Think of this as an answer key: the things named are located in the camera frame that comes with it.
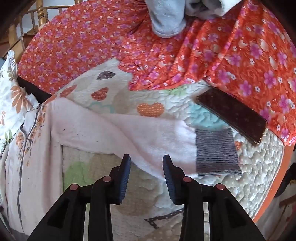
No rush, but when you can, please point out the white cloth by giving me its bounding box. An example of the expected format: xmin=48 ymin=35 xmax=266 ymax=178
xmin=185 ymin=0 xmax=232 ymax=18

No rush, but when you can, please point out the light blue fleece cloth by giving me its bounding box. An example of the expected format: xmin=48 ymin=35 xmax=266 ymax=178
xmin=144 ymin=0 xmax=188 ymax=38

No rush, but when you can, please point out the floral print pillow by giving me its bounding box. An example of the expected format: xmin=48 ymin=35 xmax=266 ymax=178
xmin=0 ymin=50 xmax=38 ymax=151

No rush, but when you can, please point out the orange floral sheet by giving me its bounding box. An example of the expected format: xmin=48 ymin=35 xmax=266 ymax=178
xmin=17 ymin=0 xmax=296 ymax=146

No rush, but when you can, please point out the wooden spindle backrest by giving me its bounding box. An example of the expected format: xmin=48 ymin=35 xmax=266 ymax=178
xmin=8 ymin=0 xmax=82 ymax=64

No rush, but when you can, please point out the dark smartphone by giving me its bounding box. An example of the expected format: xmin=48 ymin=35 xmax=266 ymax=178
xmin=196 ymin=88 xmax=268 ymax=146

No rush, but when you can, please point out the pink embroidered sweater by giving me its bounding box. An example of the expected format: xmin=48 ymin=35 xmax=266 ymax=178
xmin=0 ymin=98 xmax=242 ymax=234

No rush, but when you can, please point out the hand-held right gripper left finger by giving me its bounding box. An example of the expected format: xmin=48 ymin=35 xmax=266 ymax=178
xmin=26 ymin=154 xmax=131 ymax=241

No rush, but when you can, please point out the heart patterned quilt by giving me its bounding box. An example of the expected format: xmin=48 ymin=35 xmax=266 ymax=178
xmin=53 ymin=58 xmax=285 ymax=241

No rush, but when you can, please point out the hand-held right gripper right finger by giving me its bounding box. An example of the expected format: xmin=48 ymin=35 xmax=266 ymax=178
xmin=162 ymin=155 xmax=266 ymax=241

